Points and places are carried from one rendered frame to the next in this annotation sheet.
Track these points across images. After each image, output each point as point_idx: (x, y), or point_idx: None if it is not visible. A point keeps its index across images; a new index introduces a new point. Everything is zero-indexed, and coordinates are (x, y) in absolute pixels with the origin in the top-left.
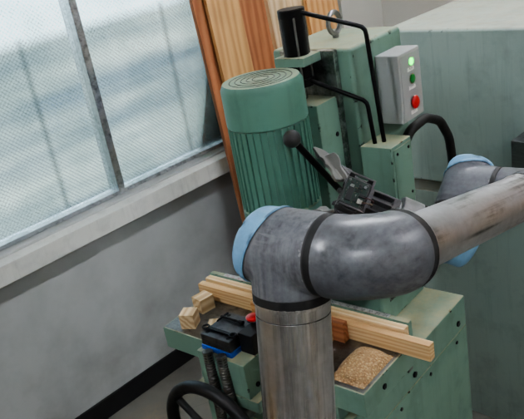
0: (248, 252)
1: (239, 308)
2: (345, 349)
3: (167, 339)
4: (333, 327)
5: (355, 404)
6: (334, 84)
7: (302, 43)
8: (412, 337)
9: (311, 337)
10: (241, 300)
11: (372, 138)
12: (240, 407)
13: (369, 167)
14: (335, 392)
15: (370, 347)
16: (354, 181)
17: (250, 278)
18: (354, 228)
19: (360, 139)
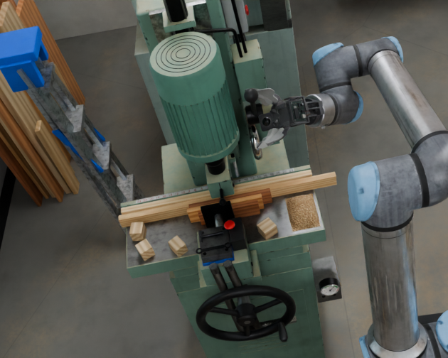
0: (377, 206)
1: (167, 219)
2: (278, 206)
3: (131, 274)
4: (262, 197)
5: (317, 237)
6: (208, 26)
7: (185, 6)
8: (319, 175)
9: (412, 230)
10: (168, 213)
11: (240, 54)
12: (270, 286)
13: (243, 75)
14: (301, 238)
15: (291, 195)
16: (294, 103)
17: (373, 219)
18: (444, 161)
19: (231, 57)
